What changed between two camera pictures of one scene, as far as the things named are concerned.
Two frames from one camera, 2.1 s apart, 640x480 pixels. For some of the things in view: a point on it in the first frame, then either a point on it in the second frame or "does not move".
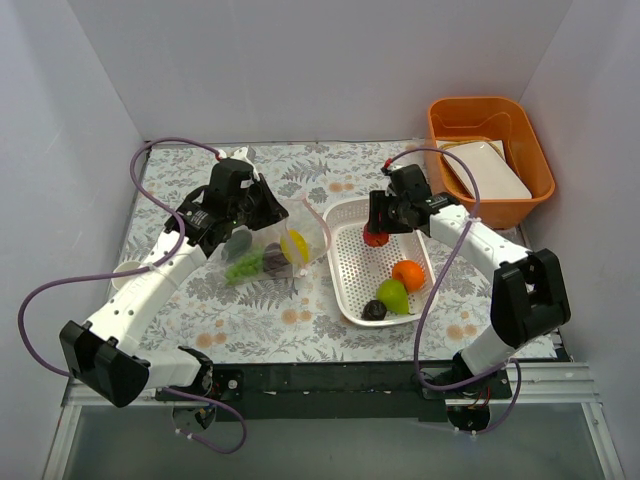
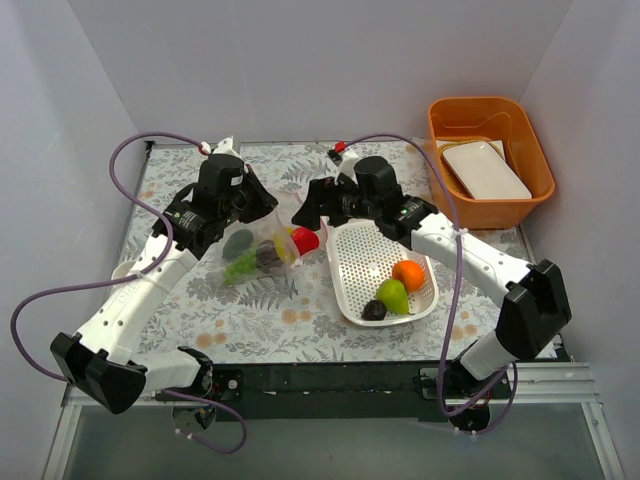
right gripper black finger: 378,211 → 309,213
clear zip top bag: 283,251 does not move
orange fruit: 410,273 does not move
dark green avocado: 236,246 does not move
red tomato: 374,239 → 304,240
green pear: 394,295 does not move
